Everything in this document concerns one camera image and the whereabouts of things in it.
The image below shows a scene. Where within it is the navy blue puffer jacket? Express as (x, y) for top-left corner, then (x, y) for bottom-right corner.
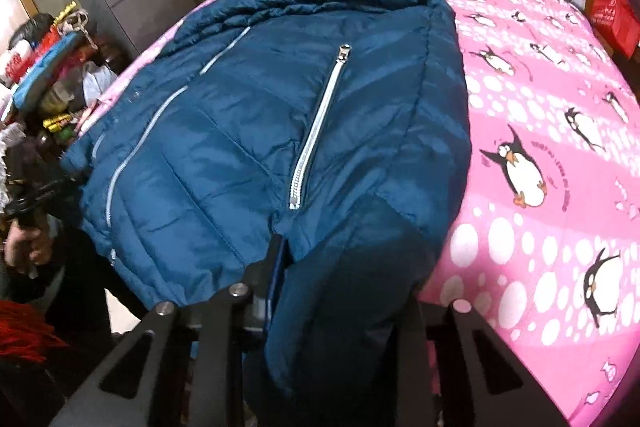
(62, 0), (472, 398)

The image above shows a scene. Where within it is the person's left hand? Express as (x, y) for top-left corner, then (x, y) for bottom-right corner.
(3, 220), (53, 273)

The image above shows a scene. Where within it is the pink penguin print bedsheet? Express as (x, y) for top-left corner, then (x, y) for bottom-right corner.
(74, 0), (640, 427)

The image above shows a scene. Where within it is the red shopping bag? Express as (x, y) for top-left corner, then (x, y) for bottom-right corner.
(591, 0), (640, 58)

